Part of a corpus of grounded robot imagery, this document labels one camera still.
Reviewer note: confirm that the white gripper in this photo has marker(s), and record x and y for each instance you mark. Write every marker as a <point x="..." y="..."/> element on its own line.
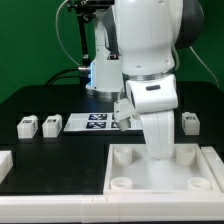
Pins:
<point x="154" y="101"/>

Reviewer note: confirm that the white square table top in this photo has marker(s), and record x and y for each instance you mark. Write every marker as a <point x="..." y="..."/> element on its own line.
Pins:
<point x="131" y="170"/>

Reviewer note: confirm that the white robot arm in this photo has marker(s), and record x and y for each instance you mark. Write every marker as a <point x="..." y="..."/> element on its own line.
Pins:
<point x="136" y="42"/>

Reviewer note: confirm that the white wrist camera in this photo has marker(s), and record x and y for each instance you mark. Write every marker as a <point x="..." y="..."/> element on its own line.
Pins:
<point x="124" y="111"/>

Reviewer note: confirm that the white marker base plate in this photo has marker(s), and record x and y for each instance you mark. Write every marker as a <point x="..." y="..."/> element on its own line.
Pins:
<point x="80" y="122"/>

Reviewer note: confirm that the white obstacle wall right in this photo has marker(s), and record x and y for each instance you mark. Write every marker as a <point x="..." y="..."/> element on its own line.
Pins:
<point x="216" y="165"/>

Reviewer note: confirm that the white obstacle wall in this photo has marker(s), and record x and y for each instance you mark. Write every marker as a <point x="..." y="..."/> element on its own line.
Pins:
<point x="112" y="208"/>
<point x="216" y="165"/>
<point x="6" y="163"/>

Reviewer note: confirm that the black camera stand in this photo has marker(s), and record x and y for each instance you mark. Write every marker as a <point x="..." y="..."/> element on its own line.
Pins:
<point x="85" y="12"/>

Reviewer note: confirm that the white obstacle wall front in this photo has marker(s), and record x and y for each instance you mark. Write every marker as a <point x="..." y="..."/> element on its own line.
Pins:
<point x="112" y="208"/>

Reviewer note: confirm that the white obstacle wall left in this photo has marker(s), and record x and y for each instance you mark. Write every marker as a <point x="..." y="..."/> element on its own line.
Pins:
<point x="6" y="163"/>

